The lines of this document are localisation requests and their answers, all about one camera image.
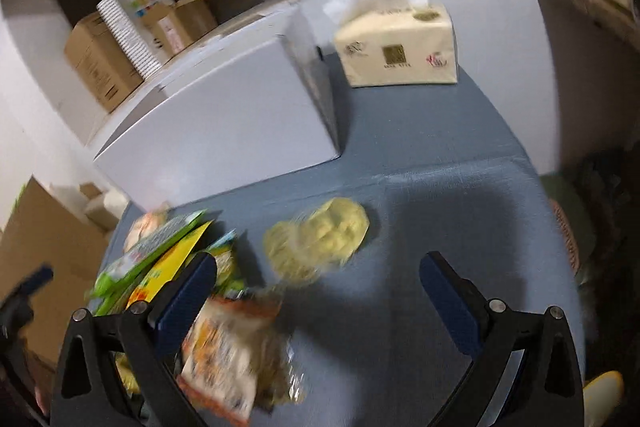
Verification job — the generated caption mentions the small white box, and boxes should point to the small white box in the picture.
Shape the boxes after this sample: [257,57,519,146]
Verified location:
[82,189,130,233]

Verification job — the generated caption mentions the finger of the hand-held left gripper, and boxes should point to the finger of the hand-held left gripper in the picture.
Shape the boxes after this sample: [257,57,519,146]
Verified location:
[15,264,55,304]

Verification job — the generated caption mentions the small green snack packet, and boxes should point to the small green snack packet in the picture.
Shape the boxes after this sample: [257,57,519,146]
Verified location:
[202,229,248,300]

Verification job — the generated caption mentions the large brown cardboard box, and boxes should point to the large brown cardboard box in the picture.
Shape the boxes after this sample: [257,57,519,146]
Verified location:
[0,176,113,365]

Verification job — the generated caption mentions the white striped paper bag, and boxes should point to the white striped paper bag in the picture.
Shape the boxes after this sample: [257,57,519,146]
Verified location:
[96,0,176,80]

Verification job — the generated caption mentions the large white box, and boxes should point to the large white box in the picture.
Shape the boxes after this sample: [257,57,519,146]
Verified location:
[93,4,345,212]

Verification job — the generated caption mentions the pink snack packet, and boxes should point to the pink snack packet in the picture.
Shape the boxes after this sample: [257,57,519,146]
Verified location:
[122,209,171,253]

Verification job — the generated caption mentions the orange snack packet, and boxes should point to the orange snack packet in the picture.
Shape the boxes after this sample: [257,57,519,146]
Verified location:
[176,294,307,425]

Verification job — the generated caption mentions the pale yellow snack packet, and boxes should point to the pale yellow snack packet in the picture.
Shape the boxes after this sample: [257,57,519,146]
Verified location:
[263,198,371,284]

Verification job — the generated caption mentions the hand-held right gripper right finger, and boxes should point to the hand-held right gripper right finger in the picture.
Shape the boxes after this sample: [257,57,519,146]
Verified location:
[419,251,586,427]

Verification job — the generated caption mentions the blue tablecloth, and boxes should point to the blue tablecloth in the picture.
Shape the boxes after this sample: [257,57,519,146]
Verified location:
[102,57,587,427]

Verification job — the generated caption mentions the cream tissue pack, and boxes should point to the cream tissue pack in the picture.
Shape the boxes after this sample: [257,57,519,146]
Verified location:
[322,0,459,88]

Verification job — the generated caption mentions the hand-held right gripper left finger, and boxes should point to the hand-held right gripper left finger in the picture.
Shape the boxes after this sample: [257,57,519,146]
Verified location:
[50,251,219,427]

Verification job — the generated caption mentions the open cardboard box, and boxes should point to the open cardboard box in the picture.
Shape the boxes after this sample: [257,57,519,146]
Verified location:
[140,0,219,60]

